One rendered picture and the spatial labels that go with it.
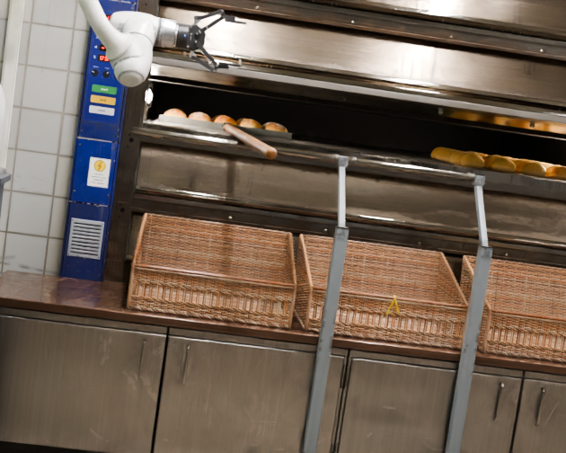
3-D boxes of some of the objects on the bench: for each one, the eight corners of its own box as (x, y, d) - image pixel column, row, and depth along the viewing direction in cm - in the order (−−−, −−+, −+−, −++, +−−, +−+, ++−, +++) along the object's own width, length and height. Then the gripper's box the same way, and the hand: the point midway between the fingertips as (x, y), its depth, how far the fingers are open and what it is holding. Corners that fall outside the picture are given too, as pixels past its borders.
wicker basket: (133, 285, 418) (143, 211, 416) (283, 304, 423) (293, 231, 420) (123, 309, 370) (134, 226, 367) (292, 331, 375) (305, 249, 372)
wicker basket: (287, 305, 423) (297, 232, 421) (432, 323, 430) (444, 251, 427) (302, 332, 375) (313, 250, 373) (465, 351, 382) (478, 271, 379)
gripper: (181, -5, 358) (247, 6, 361) (171, 74, 361) (237, 84, 364) (181, -6, 351) (249, 4, 354) (171, 74, 354) (238, 84, 356)
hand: (239, 44), depth 359 cm, fingers open, 13 cm apart
